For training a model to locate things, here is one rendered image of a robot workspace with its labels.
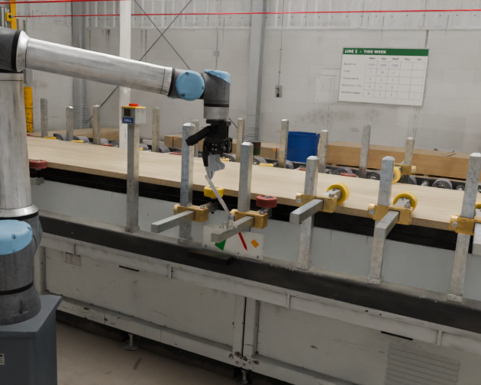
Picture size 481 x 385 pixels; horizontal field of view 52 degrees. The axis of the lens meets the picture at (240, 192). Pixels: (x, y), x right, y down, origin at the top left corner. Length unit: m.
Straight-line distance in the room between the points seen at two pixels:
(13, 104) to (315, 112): 7.86
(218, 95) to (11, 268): 0.84
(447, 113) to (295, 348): 6.99
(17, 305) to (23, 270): 0.10
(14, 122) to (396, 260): 1.39
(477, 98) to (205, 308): 7.07
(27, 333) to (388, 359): 1.32
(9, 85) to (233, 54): 8.39
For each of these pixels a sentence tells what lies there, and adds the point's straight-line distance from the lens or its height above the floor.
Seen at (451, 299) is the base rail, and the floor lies 0.71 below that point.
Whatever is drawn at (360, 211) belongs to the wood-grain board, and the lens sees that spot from 1.91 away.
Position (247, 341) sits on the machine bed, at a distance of 2.27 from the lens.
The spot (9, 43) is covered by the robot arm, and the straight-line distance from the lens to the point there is 1.57.
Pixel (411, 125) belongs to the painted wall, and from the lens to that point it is 8.89.
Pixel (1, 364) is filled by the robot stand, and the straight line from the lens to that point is 1.69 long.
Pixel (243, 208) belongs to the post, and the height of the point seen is 0.89.
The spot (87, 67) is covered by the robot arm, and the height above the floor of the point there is 1.35.
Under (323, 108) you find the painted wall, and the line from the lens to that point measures 9.20.
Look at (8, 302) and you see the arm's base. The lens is 1.64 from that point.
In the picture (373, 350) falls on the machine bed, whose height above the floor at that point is 0.34.
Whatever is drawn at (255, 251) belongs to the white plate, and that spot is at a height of 0.73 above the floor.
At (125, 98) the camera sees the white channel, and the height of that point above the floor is 1.21.
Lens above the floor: 1.31
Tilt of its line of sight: 12 degrees down
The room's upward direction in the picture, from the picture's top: 3 degrees clockwise
